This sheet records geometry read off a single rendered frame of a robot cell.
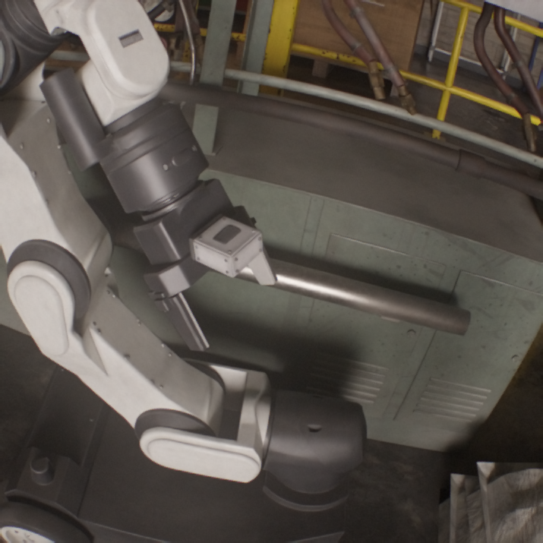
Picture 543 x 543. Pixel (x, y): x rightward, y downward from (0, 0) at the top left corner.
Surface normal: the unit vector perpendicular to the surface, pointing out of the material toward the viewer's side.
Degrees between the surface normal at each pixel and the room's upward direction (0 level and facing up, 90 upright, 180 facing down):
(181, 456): 90
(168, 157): 59
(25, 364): 0
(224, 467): 90
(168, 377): 44
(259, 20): 90
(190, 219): 54
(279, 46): 90
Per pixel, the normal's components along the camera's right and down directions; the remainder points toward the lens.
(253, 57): -0.22, 0.56
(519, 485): -0.14, -0.80
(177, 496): 0.15, -0.79
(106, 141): 0.68, -0.06
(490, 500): -0.79, -0.55
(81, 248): 0.86, -0.36
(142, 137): 0.24, 0.26
